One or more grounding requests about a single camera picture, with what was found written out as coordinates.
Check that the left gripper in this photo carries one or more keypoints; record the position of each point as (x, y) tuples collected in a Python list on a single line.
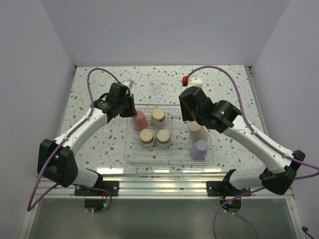
[(132, 112)]

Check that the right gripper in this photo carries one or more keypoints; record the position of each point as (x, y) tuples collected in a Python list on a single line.
[(186, 116)]

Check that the pink cup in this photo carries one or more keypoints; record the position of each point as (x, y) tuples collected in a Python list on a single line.
[(139, 121)]

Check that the steel cup back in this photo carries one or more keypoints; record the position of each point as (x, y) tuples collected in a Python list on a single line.
[(146, 137)]

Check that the steel cup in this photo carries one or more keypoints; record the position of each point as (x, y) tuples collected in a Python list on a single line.
[(158, 117), (146, 137), (163, 138)]

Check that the tall beige cup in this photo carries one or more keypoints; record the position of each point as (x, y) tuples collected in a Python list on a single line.
[(196, 132)]

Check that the clear glass mug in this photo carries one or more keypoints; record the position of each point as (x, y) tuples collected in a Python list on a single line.
[(156, 86)]

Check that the purple cup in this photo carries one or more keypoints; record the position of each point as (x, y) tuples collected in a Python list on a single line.
[(199, 150)]

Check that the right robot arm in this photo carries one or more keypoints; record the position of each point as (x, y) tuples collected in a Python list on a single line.
[(280, 164)]

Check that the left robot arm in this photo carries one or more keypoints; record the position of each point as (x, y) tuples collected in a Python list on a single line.
[(56, 159)]

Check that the clear dish rack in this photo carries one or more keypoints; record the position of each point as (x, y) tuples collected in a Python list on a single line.
[(172, 142)]

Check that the left controller board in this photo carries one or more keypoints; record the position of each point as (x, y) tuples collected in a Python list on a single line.
[(97, 205)]

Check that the controller board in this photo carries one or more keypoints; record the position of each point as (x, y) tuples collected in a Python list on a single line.
[(233, 206), (97, 205)]

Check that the right controller board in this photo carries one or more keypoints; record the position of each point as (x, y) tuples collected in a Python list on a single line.
[(233, 206)]

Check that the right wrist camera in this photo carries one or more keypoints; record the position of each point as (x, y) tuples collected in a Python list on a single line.
[(191, 81)]

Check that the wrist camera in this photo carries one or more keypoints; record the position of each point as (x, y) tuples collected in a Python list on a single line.
[(128, 83), (191, 81)]

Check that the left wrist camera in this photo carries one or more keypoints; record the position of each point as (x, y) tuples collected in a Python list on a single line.
[(128, 83)]

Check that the aluminium frame rail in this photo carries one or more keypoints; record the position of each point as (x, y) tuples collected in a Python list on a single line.
[(158, 186)]

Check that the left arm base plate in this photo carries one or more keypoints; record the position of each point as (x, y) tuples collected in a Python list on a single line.
[(103, 188)]

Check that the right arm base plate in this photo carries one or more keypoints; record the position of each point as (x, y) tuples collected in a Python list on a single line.
[(224, 189)]

